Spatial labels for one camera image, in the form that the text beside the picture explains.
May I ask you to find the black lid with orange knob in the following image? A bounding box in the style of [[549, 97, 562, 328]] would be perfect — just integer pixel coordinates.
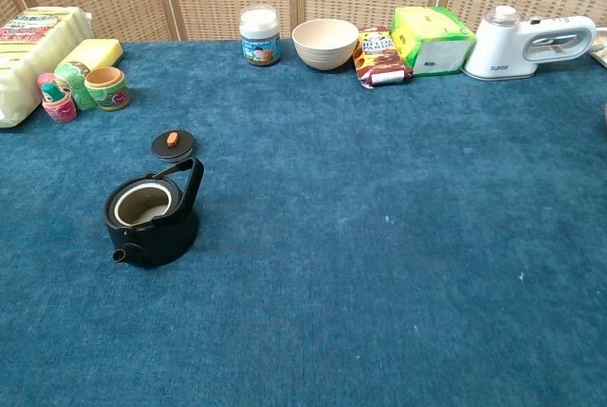
[[150, 129, 198, 164]]

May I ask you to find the blue table cloth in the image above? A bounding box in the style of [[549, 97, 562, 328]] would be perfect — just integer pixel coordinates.
[[0, 39, 607, 407]]

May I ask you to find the beige bowl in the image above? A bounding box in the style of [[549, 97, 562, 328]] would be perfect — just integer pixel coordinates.
[[290, 18, 360, 71]]

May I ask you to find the jar with blue label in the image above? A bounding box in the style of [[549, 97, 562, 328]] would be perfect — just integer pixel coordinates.
[[238, 5, 283, 67]]

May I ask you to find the Hello Panda snack box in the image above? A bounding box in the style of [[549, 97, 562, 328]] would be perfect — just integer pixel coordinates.
[[351, 26, 414, 90]]

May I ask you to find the green tissue pack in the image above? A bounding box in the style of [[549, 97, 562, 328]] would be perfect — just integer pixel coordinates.
[[390, 6, 477, 78]]

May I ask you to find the white handheld garment steamer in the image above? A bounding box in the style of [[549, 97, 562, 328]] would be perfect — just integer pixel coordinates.
[[462, 5, 598, 81]]

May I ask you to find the yellow sponge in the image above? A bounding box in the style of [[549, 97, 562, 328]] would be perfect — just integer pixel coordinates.
[[59, 38, 124, 77]]

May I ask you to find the pink nesting doll lower half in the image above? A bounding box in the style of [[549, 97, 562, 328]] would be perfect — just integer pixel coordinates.
[[41, 91, 78, 124]]

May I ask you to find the green nesting doll upper half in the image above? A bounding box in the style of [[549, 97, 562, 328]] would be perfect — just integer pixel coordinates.
[[53, 60, 99, 112]]

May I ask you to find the yellow sponge multipack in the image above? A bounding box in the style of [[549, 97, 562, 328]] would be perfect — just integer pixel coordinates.
[[0, 6, 95, 130]]

